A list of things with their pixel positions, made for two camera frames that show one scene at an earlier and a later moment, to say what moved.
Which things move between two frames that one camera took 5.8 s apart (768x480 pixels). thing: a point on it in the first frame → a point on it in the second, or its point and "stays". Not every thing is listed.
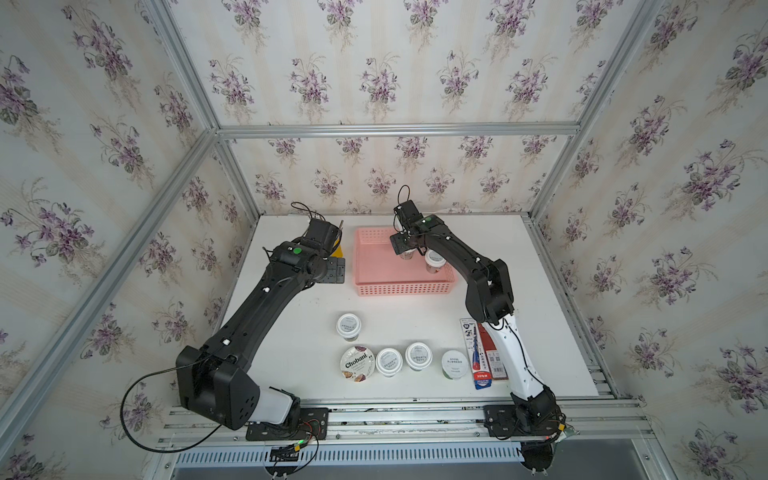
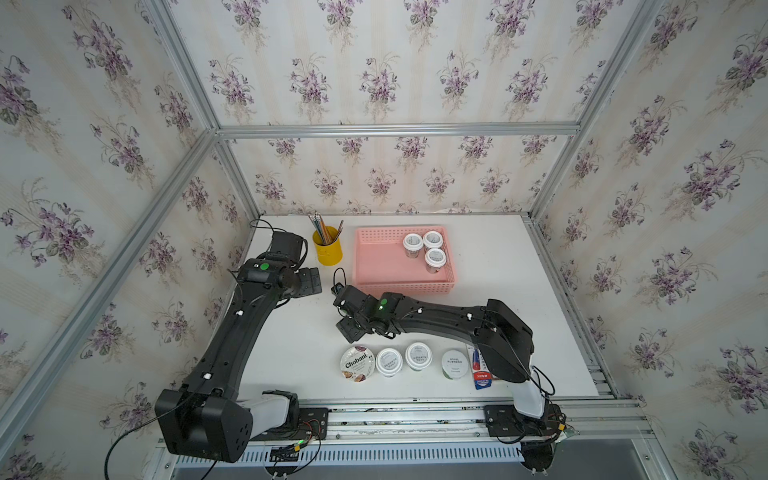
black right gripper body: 399,241 → 350,329
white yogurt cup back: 434,261 stays
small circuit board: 287,453 stays
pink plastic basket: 380,272 stays
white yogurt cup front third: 418,356 stays
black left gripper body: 331,270 → 307,285
